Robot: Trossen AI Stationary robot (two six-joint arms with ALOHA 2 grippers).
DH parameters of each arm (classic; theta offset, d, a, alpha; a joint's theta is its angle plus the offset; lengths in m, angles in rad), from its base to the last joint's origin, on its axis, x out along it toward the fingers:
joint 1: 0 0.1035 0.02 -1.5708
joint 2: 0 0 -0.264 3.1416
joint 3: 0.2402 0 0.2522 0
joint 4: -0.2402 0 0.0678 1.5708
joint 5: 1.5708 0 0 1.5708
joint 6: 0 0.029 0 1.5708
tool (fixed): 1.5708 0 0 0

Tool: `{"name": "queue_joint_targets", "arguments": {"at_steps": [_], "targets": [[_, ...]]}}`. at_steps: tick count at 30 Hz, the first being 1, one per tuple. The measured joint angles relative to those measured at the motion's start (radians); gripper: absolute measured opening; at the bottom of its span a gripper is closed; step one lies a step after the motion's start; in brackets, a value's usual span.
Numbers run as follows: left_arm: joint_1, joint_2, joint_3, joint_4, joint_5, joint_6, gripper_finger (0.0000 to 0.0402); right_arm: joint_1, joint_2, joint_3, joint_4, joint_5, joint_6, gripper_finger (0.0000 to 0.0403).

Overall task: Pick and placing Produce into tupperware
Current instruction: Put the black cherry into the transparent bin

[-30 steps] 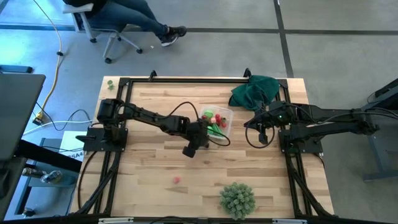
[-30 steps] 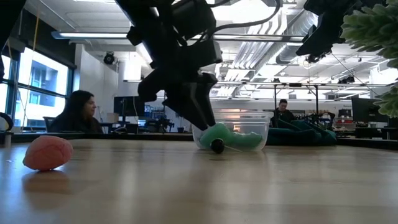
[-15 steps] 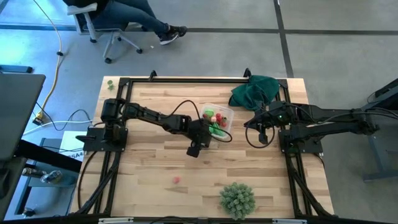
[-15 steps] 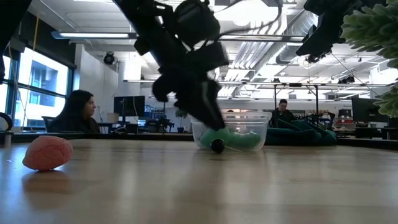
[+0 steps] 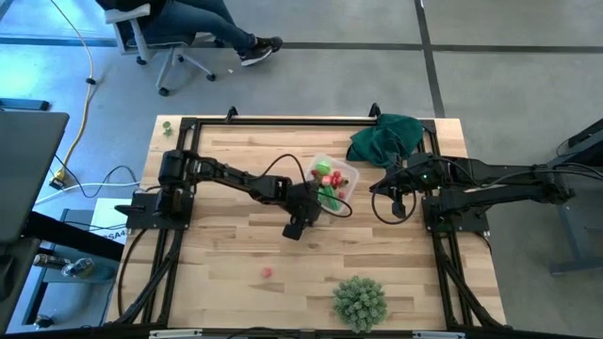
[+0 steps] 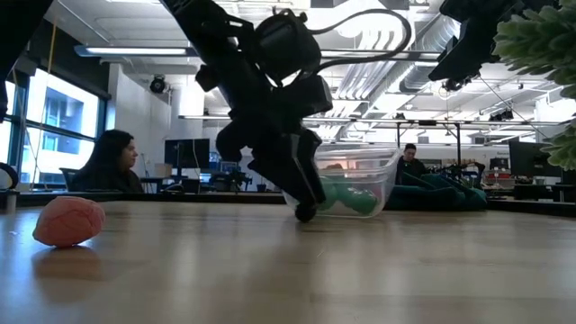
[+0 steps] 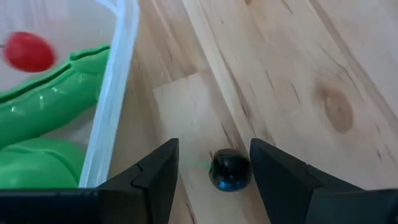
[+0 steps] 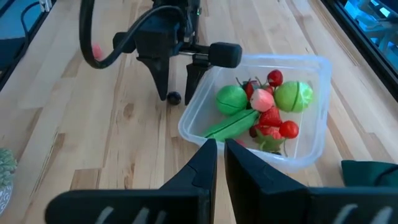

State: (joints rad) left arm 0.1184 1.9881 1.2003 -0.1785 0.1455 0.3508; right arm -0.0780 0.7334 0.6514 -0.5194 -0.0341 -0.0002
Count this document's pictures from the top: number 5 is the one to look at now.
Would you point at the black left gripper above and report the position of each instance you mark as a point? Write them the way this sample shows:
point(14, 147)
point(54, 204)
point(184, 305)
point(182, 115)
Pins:
point(301, 205)

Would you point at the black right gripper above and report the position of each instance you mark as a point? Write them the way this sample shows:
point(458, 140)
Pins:
point(417, 172)

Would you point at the long green toy pepper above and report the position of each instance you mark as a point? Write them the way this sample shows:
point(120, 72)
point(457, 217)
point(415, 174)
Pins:
point(330, 200)

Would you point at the pink toy fruit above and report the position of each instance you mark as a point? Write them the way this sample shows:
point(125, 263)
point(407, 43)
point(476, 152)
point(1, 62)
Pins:
point(267, 272)
point(326, 181)

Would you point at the clear plastic tupperware container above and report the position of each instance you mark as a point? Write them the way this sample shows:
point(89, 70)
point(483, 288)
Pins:
point(353, 176)

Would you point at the light green toy cabbage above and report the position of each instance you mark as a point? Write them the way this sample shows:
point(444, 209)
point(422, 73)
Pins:
point(323, 168)

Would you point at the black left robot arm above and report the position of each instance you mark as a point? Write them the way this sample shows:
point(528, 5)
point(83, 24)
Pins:
point(226, 176)

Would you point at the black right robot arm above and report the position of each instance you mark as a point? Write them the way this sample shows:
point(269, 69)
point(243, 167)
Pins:
point(494, 193)

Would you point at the dark green cloth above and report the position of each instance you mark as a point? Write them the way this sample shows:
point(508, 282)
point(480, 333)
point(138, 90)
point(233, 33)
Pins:
point(386, 139)

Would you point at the artificial green spiky plant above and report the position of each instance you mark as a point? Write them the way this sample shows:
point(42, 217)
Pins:
point(360, 303)

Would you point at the small green plastic piece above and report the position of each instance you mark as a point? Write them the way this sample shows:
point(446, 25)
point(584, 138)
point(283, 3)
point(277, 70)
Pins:
point(167, 127)

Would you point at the white printed sign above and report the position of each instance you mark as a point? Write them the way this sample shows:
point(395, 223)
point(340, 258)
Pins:
point(106, 226)

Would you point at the grey metal desk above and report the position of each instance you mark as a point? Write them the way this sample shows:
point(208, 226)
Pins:
point(586, 148)

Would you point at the person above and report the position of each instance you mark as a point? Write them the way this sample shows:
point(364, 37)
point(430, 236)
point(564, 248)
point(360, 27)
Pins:
point(202, 21)

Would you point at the clear bottle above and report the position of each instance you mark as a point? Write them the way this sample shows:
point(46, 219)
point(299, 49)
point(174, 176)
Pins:
point(77, 267)

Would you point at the white and black office chair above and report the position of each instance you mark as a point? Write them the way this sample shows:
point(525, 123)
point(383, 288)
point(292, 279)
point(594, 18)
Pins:
point(141, 33)

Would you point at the dark grey desk top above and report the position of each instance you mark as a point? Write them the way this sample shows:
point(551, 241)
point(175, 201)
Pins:
point(28, 165)

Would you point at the black aluminium table frame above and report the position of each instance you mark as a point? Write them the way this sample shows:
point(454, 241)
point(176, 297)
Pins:
point(292, 122)

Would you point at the silver aluminium bracket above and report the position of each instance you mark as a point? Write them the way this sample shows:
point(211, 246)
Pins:
point(438, 335)
point(176, 334)

